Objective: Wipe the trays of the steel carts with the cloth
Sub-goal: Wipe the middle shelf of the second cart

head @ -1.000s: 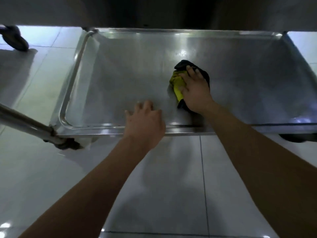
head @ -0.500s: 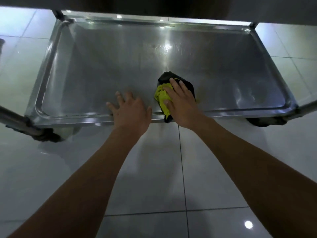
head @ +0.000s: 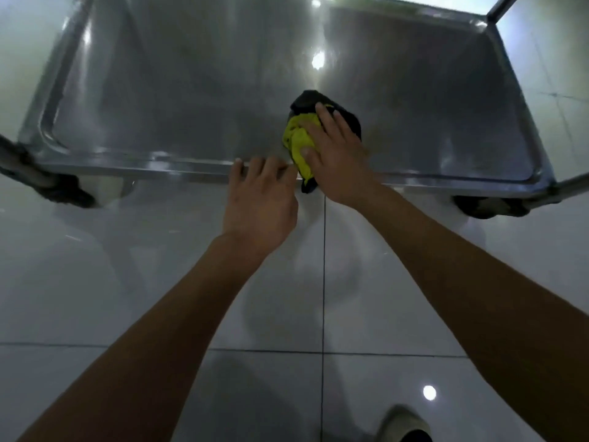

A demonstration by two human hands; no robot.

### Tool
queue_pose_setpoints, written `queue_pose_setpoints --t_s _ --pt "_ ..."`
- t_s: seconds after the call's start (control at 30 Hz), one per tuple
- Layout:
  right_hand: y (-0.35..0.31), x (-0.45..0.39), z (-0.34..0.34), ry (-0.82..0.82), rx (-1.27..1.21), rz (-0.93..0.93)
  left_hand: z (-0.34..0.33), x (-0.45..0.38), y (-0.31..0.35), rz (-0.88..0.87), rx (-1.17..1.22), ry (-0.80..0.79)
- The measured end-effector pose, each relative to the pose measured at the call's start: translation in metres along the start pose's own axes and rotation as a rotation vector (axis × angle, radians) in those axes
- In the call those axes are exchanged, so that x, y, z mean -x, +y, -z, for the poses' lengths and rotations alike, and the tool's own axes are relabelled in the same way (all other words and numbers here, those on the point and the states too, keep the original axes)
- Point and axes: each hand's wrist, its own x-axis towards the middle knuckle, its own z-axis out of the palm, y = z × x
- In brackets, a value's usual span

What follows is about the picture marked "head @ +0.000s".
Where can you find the person's right hand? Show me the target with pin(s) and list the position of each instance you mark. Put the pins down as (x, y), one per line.
(345, 170)

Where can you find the person's left hand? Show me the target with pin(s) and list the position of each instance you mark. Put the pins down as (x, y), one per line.
(260, 211)

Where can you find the grey and yellow cleaning cloth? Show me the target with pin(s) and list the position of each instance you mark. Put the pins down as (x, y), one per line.
(297, 138)

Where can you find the person's left forearm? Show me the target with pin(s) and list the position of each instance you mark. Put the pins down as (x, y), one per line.
(138, 372)

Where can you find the person's right forearm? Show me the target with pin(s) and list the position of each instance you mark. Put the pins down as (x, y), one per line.
(483, 299)

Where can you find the dark blue sneaker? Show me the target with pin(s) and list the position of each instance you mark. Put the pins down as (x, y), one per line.
(402, 421)

